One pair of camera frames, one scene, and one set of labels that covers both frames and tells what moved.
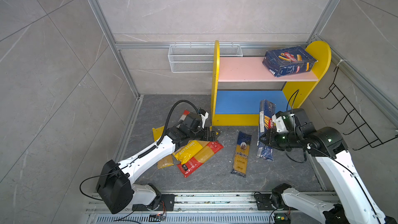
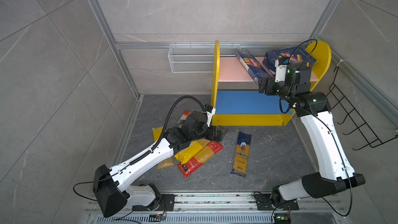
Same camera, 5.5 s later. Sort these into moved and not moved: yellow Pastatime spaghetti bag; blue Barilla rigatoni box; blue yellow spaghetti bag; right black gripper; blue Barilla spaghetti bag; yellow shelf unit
Moved: right black gripper; blue Barilla spaghetti bag
Not moved: yellow shelf unit; yellow Pastatime spaghetti bag; blue Barilla rigatoni box; blue yellow spaghetti bag
